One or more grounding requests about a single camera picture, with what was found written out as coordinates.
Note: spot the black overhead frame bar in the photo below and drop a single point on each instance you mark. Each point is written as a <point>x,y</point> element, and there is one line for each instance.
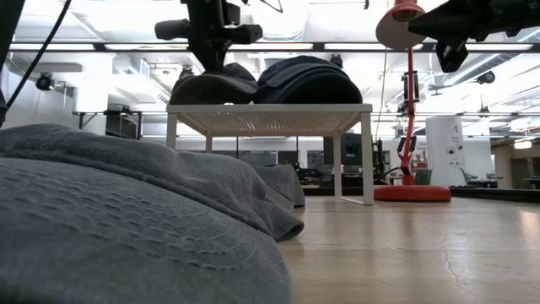
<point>319,46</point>

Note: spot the white perforated shelf riser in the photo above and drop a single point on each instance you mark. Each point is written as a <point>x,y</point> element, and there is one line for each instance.
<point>270,109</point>

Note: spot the black background desk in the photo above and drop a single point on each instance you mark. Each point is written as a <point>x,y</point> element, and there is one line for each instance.
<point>122,113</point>

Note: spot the black background screen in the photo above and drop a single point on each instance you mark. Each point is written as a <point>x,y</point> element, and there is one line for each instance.
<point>350,152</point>

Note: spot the dark navy baseball cap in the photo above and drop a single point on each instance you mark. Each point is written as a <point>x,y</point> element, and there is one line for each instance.
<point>308,84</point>

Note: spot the blue denim baseball cap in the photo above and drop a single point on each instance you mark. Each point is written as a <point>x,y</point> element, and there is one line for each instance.
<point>211,90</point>

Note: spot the black ceiling camera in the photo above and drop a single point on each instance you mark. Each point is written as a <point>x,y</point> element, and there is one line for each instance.
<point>44,82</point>
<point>486,77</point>

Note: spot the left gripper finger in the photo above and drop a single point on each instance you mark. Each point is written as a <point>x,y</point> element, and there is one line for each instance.
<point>220,57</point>
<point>206,59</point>

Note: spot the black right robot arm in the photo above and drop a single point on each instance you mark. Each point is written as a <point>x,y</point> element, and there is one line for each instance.
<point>527,14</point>

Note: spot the green bin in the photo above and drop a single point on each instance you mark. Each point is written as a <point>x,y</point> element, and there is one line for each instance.
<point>423,176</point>

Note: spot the white kiosk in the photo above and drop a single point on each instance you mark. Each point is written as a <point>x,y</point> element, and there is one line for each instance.
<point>445,143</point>

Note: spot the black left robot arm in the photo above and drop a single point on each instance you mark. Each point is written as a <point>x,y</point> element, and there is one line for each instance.
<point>8,17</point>

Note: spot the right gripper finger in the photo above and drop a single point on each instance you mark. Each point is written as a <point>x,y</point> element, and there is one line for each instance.
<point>430,23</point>

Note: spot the red desk lamp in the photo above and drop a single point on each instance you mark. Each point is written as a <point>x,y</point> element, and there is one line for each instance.
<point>411,193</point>

